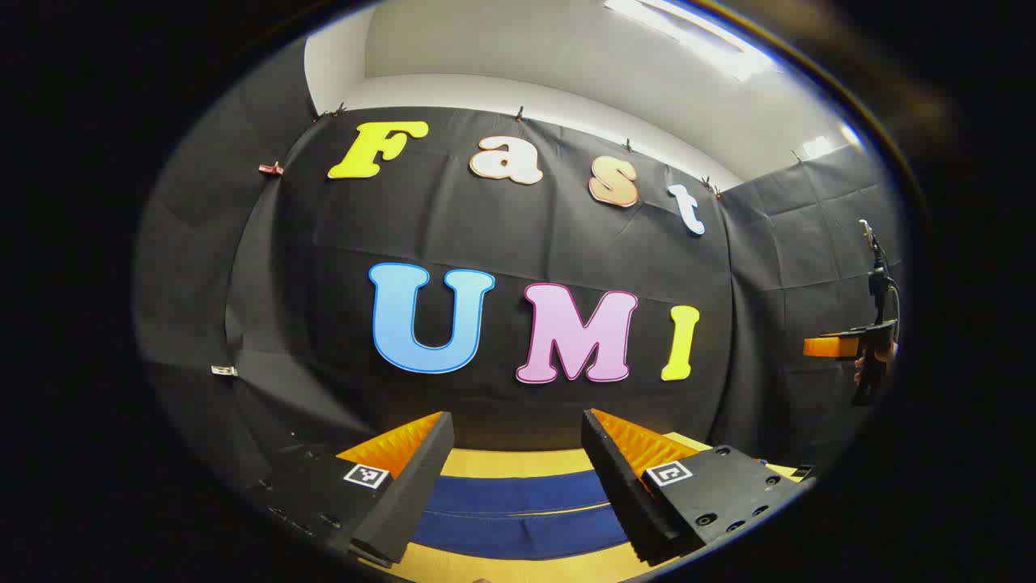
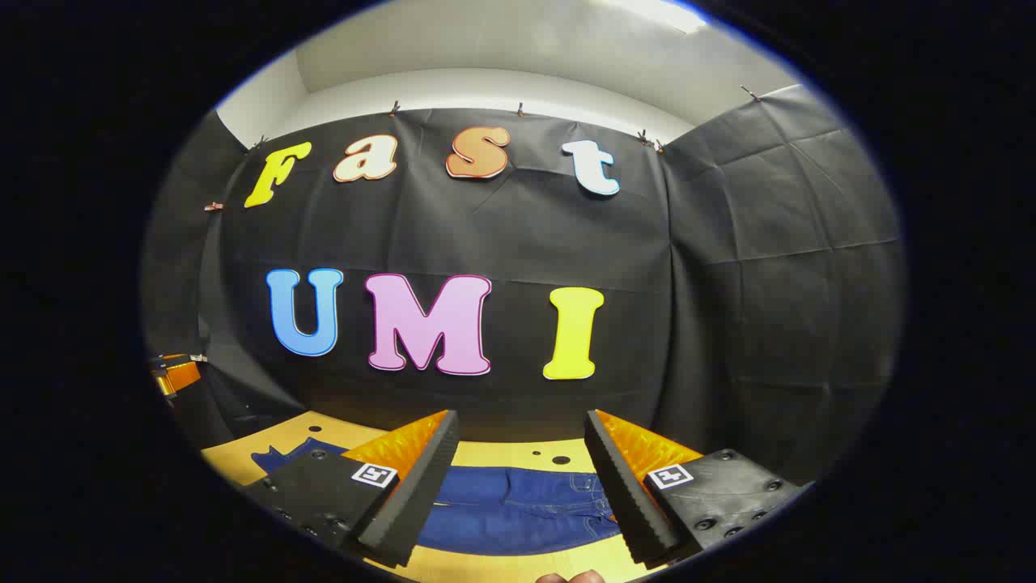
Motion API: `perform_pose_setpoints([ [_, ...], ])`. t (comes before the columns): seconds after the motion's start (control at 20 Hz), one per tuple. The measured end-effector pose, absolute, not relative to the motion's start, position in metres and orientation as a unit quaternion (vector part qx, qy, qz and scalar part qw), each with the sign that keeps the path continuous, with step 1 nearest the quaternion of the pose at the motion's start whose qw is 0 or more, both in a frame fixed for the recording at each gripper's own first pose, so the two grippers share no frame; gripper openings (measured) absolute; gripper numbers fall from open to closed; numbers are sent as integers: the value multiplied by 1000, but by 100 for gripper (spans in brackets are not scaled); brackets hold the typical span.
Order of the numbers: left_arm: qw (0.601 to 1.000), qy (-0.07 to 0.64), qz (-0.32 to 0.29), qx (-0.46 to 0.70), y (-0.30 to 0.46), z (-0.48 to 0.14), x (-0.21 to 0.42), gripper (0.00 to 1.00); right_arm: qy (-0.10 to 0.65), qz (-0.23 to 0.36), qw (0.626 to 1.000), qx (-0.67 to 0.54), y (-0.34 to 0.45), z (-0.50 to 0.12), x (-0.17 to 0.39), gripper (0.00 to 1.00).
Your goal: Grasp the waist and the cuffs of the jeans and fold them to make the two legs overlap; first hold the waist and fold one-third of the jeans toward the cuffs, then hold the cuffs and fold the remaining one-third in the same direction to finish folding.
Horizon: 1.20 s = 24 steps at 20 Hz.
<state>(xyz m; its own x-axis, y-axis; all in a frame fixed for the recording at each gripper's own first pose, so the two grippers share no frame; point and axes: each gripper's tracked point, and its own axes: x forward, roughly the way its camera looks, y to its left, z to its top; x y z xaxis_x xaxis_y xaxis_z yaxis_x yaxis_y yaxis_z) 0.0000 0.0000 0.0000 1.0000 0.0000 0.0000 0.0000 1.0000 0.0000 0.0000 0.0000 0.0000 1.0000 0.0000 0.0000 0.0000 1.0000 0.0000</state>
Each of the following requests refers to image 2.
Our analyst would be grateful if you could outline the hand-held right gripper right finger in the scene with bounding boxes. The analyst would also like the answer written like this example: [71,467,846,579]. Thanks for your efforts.
[583,409,817,568]

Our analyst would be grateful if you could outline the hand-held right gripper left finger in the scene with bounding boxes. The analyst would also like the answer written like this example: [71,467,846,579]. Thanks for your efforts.
[240,409,461,569]

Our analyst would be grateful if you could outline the blue jeans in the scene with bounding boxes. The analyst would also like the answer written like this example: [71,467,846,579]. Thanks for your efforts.
[251,437,624,557]

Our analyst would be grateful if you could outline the black backdrop cloth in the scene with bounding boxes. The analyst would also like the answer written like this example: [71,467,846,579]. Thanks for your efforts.
[142,83,906,487]

